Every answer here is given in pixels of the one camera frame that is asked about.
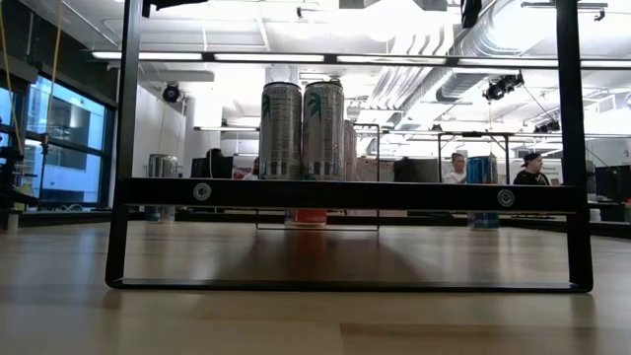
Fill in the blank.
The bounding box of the silver palm print tall can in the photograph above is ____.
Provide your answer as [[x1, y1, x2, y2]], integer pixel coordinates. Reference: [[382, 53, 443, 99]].
[[258, 81, 303, 181], [301, 79, 345, 181]]

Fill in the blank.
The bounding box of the white red raspberry lime can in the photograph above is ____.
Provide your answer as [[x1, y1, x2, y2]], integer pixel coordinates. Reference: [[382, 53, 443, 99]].
[[343, 120, 358, 181]]

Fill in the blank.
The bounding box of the ceiling linear light strip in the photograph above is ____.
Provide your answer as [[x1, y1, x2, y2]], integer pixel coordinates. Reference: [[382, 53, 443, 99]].
[[91, 49, 631, 71]]

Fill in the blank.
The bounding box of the black ceiling spotlight cluster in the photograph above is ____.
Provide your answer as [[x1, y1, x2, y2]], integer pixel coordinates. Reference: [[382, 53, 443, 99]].
[[481, 72, 526, 103]]

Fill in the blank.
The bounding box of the large glass window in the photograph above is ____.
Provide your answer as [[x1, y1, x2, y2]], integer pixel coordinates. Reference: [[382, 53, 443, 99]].
[[0, 73, 117, 208]]

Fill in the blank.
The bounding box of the black computer monitor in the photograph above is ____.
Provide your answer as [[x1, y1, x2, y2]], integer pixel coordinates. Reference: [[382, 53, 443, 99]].
[[393, 157, 441, 183], [190, 156, 236, 179], [594, 165, 631, 203]]

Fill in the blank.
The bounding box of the white printed sign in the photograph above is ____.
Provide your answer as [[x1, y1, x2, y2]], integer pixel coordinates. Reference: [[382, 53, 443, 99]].
[[537, 161, 564, 185]]

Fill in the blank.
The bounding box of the dark storage rack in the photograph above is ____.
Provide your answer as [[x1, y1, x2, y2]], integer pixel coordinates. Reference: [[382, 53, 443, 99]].
[[0, 142, 41, 232]]

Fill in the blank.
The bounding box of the silver ventilation duct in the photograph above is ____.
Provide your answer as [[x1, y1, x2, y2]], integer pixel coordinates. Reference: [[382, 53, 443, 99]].
[[369, 0, 558, 117]]

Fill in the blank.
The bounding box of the yellow hanging cable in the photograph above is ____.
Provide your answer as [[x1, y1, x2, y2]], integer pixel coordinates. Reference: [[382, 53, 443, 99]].
[[42, 0, 65, 145], [0, 0, 25, 158]]

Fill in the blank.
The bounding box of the thin black background frame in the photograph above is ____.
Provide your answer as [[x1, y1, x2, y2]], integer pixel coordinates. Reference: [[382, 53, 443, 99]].
[[436, 130, 512, 184]]

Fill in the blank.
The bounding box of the black aluminium table frame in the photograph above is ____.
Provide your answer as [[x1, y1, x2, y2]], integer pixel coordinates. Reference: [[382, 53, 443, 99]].
[[19, 209, 631, 241]]

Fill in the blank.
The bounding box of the black frame wooden shelf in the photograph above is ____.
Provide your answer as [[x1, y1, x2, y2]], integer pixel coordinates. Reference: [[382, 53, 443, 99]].
[[105, 0, 595, 294]]

